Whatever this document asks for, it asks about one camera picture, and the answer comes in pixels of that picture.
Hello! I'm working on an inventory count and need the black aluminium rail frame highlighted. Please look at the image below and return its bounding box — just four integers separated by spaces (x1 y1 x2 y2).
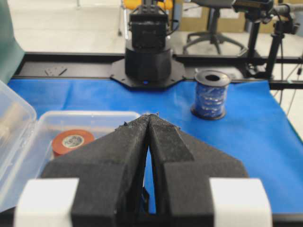
13 52 303 90

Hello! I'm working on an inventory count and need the red tape roll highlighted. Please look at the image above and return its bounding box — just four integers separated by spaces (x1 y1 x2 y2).
52 129 95 157

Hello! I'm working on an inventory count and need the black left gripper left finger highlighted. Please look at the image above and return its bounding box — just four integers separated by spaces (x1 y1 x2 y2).
14 115 150 227

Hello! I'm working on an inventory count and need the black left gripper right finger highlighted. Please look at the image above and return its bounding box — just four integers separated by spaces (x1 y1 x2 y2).
149 114 272 227

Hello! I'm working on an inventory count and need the blue table mat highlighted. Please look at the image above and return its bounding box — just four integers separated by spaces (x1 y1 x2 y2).
8 79 303 213

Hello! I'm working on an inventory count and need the clear toolbox lid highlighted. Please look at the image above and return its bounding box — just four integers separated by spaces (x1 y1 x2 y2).
0 82 36 188

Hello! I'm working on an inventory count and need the green curtain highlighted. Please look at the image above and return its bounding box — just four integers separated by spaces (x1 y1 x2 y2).
0 0 25 84

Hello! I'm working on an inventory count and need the black office chair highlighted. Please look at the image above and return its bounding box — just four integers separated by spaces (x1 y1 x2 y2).
183 0 246 55

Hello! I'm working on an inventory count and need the blue wire spool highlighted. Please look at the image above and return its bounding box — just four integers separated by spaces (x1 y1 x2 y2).
191 70 231 120

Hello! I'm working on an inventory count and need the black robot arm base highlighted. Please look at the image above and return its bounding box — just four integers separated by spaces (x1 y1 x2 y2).
110 0 185 89

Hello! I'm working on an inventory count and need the clear plastic toolbox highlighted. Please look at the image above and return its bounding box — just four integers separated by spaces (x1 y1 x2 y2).
0 111 142 211

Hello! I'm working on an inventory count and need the black camera stand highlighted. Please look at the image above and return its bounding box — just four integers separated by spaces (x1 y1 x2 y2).
232 0 303 79

